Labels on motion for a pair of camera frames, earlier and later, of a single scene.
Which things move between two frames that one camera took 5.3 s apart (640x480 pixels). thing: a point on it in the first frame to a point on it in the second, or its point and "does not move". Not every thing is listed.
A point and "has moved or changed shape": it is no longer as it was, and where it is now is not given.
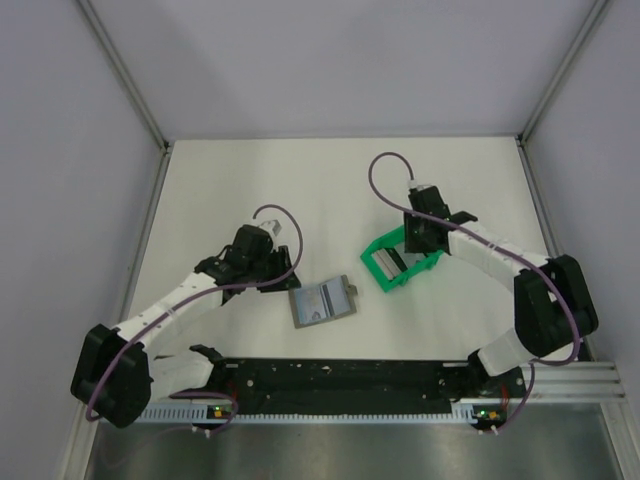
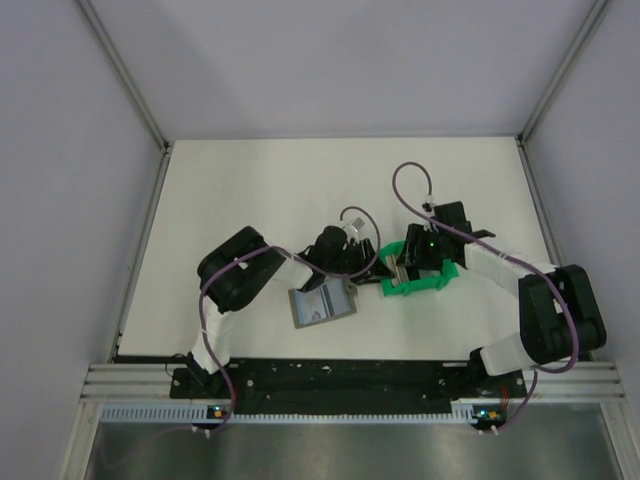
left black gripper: x=285 y=277 to x=369 y=253
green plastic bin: x=391 y=239 has moved or changed shape
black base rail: x=364 y=384 does not move
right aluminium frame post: x=593 y=15 does not move
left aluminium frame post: x=124 y=74 does not move
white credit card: x=335 y=296 does not move
